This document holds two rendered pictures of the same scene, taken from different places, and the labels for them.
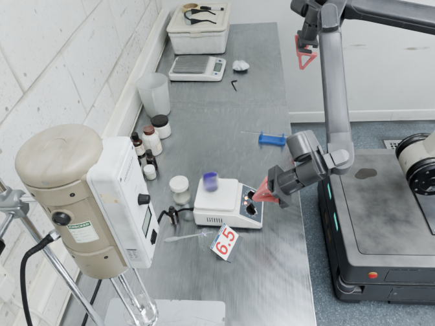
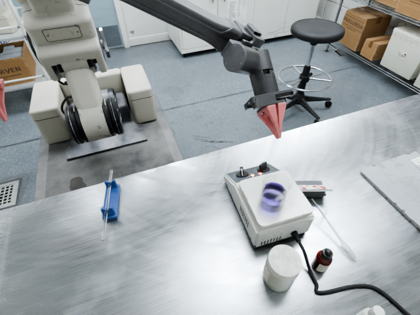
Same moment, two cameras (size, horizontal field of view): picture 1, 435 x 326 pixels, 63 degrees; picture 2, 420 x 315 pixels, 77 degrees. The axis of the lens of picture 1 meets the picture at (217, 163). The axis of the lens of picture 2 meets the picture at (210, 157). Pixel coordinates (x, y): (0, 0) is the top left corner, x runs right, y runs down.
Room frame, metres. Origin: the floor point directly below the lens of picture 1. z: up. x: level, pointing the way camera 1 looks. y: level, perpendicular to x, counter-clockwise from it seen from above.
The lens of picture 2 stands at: (0.98, 0.24, 1.29)
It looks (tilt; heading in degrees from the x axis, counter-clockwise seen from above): 46 degrees down; 242
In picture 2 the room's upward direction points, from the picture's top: 1 degrees counter-clockwise
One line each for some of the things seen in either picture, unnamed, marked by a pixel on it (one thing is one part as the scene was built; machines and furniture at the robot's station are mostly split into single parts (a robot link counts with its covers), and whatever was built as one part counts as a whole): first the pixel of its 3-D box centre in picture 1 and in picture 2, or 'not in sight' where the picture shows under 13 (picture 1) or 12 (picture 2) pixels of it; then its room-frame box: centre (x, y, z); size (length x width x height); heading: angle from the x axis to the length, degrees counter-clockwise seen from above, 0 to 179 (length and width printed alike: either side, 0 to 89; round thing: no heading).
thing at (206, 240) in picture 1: (207, 237); (314, 210); (0.61, 0.05, 0.76); 0.06 x 0.06 x 0.02
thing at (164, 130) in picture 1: (160, 126); not in sight; (1.13, 0.21, 0.79); 0.07 x 0.07 x 0.07
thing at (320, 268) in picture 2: (173, 213); (324, 258); (0.69, 0.15, 0.78); 0.03 x 0.03 x 0.07
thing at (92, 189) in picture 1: (101, 211); not in sight; (0.33, 0.17, 1.25); 0.15 x 0.11 x 0.24; 82
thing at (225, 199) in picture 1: (217, 193); (274, 196); (0.71, 0.01, 0.83); 0.12 x 0.12 x 0.01; 78
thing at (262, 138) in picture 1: (272, 137); (110, 197); (1.02, -0.21, 0.77); 0.10 x 0.03 x 0.04; 71
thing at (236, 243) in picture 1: (226, 242); (308, 185); (0.58, 0.00, 0.77); 0.09 x 0.06 x 0.04; 151
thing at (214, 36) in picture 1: (201, 28); not in sight; (1.94, 0.01, 0.82); 0.37 x 0.31 x 0.14; 170
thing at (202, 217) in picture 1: (226, 203); (265, 199); (0.70, -0.01, 0.79); 0.22 x 0.13 x 0.08; 78
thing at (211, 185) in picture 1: (210, 180); (275, 193); (0.73, 0.03, 0.87); 0.06 x 0.05 x 0.08; 157
